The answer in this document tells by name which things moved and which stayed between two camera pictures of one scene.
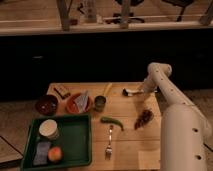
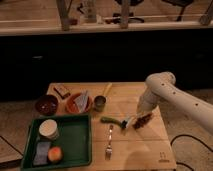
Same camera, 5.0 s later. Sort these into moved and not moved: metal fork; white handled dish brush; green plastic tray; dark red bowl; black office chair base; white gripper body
Moved: white handled dish brush; white gripper body
Not moved: metal fork; black office chair base; dark red bowl; green plastic tray
